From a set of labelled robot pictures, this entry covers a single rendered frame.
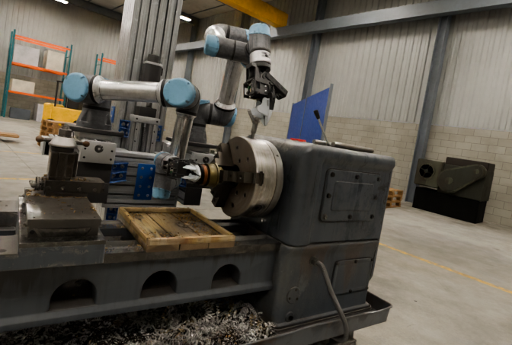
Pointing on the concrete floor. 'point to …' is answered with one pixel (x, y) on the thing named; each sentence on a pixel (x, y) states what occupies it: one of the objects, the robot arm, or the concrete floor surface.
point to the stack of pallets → (50, 127)
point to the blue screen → (307, 121)
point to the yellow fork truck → (52, 110)
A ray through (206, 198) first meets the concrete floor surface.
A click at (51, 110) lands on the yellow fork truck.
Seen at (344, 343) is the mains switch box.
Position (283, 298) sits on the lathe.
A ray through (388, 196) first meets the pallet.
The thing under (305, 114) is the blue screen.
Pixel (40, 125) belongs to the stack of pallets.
